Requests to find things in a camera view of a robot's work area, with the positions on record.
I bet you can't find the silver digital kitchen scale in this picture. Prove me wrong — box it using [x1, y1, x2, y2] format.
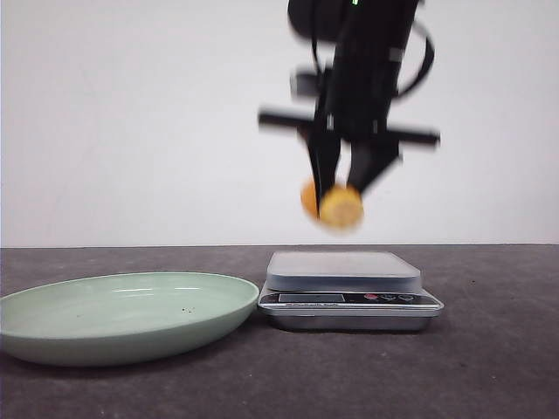
[258, 251, 444, 332]

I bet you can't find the light green plate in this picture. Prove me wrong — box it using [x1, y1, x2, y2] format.
[1, 272, 259, 367]

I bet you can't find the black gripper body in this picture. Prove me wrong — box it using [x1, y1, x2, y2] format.
[257, 65, 441, 152]

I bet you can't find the yellow corn cob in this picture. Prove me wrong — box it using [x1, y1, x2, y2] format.
[300, 178, 364, 231]

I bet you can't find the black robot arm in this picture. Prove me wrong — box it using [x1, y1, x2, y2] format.
[258, 1, 440, 229]

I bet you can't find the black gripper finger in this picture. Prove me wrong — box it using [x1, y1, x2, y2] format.
[347, 142, 400, 192]
[303, 131, 341, 203]

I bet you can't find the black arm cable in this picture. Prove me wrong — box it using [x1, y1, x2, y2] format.
[395, 17, 437, 98]

